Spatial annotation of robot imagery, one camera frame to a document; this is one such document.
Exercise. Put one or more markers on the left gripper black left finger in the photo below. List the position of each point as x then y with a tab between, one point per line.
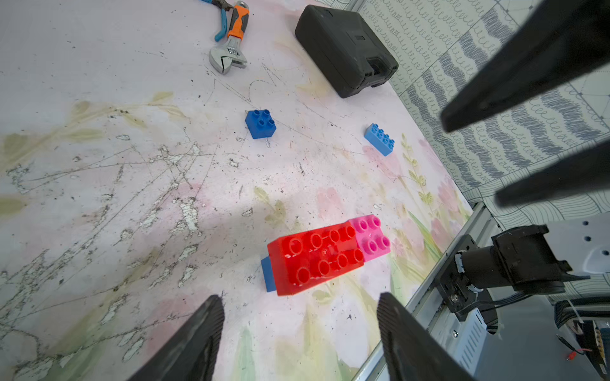
191	353

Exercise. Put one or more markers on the black plastic tool case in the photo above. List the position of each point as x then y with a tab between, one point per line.
345	49

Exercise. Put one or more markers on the pink lego brick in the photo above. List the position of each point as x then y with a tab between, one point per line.
370	238

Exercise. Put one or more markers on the light blue lego brick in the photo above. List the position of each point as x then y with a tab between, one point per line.
379	139

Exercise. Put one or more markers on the aluminium rail frame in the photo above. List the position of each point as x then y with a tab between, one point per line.
460	342

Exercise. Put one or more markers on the red lego brick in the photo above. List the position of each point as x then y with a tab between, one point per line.
304	260

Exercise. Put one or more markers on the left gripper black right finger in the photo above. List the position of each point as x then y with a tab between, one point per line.
409	351

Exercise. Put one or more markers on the small blue lego brick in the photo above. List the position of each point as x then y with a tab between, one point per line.
260	124

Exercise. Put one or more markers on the orange adjustable wrench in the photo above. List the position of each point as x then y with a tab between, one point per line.
234	21

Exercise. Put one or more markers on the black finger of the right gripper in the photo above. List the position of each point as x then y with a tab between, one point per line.
560	41
579	173

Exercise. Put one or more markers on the right controller board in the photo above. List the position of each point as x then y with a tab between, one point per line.
588	320

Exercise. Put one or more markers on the pink floral table mat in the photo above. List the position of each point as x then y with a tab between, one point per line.
132	190

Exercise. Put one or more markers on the blue handled pliers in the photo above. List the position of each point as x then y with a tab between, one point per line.
220	16

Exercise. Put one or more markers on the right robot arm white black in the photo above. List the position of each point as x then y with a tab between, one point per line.
541	259

